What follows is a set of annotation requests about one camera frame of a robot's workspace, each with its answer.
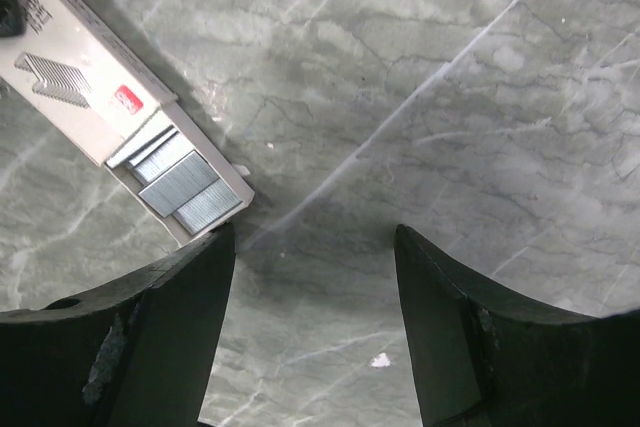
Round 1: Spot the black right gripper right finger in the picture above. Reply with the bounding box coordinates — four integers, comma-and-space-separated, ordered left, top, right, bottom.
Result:
394, 225, 639, 426

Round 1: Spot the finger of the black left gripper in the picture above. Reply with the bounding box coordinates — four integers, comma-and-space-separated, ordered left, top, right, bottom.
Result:
0, 0, 25, 38

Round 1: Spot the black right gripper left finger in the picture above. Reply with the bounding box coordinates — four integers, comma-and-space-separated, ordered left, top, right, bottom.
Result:
1, 224, 235, 426

